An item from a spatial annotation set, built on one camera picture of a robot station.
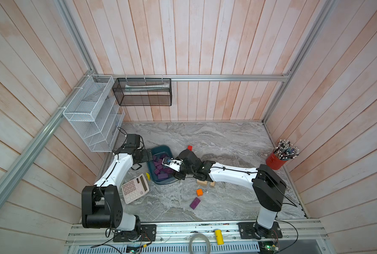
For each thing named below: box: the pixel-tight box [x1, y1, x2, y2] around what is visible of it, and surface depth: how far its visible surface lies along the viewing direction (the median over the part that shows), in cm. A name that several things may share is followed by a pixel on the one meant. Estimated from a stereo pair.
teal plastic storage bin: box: [147, 144, 178, 185], surface depth 95 cm
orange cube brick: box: [196, 188, 204, 197], surface depth 87 cm
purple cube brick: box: [157, 173, 169, 179], surface depth 92 cm
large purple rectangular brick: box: [189, 196, 201, 211], surface depth 84 cm
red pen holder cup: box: [265, 139, 300, 171], surface depth 86 cm
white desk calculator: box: [121, 173, 150, 205], surface depth 87 cm
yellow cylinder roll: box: [214, 229, 224, 246], surface depth 72 cm
